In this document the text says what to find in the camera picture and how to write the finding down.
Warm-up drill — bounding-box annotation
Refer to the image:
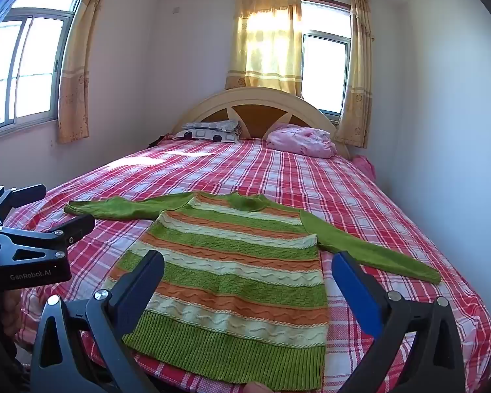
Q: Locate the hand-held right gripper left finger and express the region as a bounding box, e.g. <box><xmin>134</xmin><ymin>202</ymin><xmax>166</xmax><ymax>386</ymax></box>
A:
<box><xmin>30</xmin><ymin>250</ymin><xmax>165</xmax><ymax>393</ymax></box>

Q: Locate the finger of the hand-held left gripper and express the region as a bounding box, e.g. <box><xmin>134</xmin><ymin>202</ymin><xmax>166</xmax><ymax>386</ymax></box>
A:
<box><xmin>0</xmin><ymin>215</ymin><xmax>95</xmax><ymax>263</ymax></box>
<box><xmin>0</xmin><ymin>185</ymin><xmax>47</xmax><ymax>224</ymax></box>

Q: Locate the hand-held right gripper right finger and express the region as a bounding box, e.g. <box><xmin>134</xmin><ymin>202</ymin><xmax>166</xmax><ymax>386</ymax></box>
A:
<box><xmin>331</xmin><ymin>251</ymin><xmax>467</xmax><ymax>393</ymax></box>

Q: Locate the green striped knit sweater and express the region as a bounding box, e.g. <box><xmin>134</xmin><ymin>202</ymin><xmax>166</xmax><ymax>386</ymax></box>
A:
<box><xmin>64</xmin><ymin>192</ymin><xmax>442</xmax><ymax>390</ymax></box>

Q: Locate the yellow patterned curtain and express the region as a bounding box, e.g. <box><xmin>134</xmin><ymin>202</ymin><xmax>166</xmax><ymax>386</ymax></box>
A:
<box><xmin>225</xmin><ymin>0</ymin><xmax>302</xmax><ymax>97</ymax></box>
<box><xmin>334</xmin><ymin>0</ymin><xmax>375</xmax><ymax>149</ymax></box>
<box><xmin>57</xmin><ymin>0</ymin><xmax>116</xmax><ymax>145</ymax></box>

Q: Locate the red plaid bed sheet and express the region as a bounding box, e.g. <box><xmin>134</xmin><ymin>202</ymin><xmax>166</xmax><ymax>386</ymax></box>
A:
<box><xmin>2</xmin><ymin>137</ymin><xmax>491</xmax><ymax>393</ymax></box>

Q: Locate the large sliding window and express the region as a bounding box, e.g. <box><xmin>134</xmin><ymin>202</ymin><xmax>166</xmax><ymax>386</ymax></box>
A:
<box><xmin>0</xmin><ymin>0</ymin><xmax>88</xmax><ymax>138</ymax></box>

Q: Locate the pink cloth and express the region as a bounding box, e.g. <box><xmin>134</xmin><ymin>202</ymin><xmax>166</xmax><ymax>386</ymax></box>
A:
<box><xmin>352</xmin><ymin>155</ymin><xmax>378</xmax><ymax>181</ymax></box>

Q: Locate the pink floral pillow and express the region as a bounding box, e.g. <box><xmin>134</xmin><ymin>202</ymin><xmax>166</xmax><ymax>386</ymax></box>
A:
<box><xmin>265</xmin><ymin>123</ymin><xmax>337</xmax><ymax>159</ymax></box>

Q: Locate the grey patterned pillow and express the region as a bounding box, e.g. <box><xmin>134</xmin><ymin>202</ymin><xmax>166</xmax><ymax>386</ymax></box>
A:
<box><xmin>172</xmin><ymin>120</ymin><xmax>243</xmax><ymax>144</ymax></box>

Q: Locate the cream wooden headboard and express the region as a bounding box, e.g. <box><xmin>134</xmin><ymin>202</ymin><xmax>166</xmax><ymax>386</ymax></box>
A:
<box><xmin>176</xmin><ymin>87</ymin><xmax>350</xmax><ymax>158</ymax></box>

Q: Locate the small sliding window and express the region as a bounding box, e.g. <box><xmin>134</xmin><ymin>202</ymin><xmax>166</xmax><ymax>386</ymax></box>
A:
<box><xmin>300</xmin><ymin>0</ymin><xmax>352</xmax><ymax>116</ymax></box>

